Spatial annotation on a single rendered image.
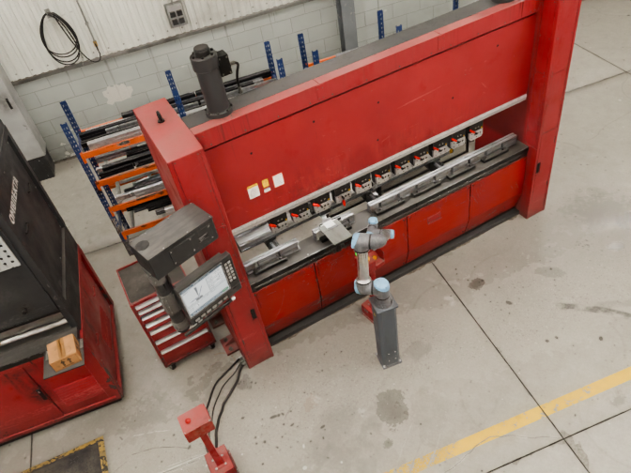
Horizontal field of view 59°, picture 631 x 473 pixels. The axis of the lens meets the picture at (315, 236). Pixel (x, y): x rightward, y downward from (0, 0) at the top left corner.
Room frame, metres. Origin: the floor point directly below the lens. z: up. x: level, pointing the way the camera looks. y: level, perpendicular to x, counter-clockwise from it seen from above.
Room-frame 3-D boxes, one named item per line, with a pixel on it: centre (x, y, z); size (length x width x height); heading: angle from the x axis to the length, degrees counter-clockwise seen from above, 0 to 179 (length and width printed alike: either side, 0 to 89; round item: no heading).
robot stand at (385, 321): (2.80, -0.42, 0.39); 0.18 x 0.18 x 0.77; 12
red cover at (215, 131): (3.83, -0.73, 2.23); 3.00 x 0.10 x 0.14; 111
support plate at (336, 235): (3.47, -0.17, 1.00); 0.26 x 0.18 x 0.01; 21
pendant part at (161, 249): (2.76, 0.90, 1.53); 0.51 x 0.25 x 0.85; 127
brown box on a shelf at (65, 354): (2.70, 2.02, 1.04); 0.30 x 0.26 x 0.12; 102
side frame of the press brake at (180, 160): (3.42, 0.85, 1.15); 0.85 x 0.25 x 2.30; 21
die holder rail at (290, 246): (3.41, 0.39, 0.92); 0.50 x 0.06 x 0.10; 111
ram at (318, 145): (3.84, -0.73, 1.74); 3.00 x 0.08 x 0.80; 111
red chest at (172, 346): (3.39, 1.41, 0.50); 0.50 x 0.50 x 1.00; 21
